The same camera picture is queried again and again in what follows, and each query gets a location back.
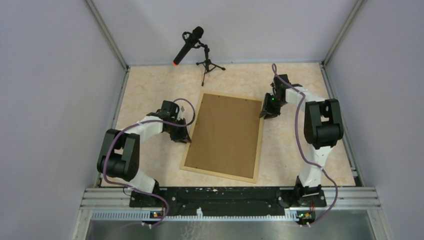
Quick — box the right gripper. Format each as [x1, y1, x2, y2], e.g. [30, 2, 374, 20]
[260, 93, 287, 120]

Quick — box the brown backing board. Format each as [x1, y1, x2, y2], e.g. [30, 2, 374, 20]
[183, 94, 264, 180]

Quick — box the wooden picture frame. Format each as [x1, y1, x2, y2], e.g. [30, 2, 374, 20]
[179, 91, 266, 184]

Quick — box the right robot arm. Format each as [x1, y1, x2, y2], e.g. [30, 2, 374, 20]
[259, 74, 344, 206]

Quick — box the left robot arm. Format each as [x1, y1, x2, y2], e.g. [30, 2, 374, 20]
[96, 100, 196, 207]

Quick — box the black tripod stand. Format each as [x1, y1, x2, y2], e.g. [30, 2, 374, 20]
[195, 42, 226, 87]

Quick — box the black microphone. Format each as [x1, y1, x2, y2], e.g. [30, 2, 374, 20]
[172, 26, 204, 66]

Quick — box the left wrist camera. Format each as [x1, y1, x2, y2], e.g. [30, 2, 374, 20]
[176, 106, 185, 121]

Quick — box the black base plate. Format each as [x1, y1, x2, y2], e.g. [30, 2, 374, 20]
[129, 186, 327, 217]

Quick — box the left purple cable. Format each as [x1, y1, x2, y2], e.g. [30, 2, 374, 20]
[102, 97, 197, 229]

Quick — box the aluminium rail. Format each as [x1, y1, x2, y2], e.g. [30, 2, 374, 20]
[80, 187, 381, 223]

